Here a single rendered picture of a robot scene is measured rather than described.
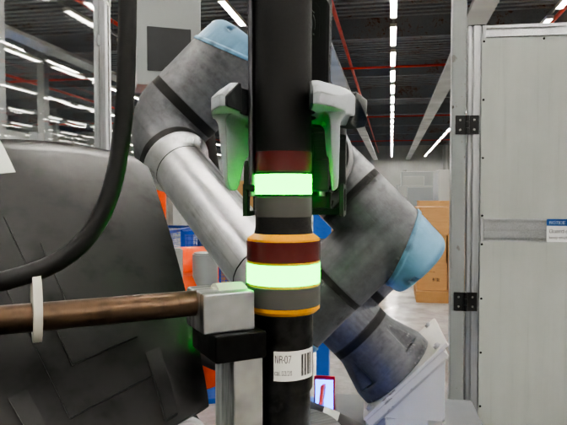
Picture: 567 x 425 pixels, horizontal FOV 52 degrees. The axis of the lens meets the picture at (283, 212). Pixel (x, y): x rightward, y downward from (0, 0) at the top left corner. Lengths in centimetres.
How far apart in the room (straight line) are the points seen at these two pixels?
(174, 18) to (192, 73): 348
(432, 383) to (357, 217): 48
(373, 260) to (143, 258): 26
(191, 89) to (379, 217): 36
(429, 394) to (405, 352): 7
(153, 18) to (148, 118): 347
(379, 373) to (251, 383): 68
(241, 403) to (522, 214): 192
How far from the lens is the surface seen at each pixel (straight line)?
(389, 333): 101
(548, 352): 229
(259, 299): 33
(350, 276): 57
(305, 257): 33
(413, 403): 101
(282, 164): 33
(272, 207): 33
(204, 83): 82
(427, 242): 58
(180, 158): 77
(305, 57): 34
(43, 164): 43
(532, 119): 222
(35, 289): 30
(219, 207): 68
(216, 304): 32
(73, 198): 41
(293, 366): 34
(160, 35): 425
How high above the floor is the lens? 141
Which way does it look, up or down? 2 degrees down
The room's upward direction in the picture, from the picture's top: straight up
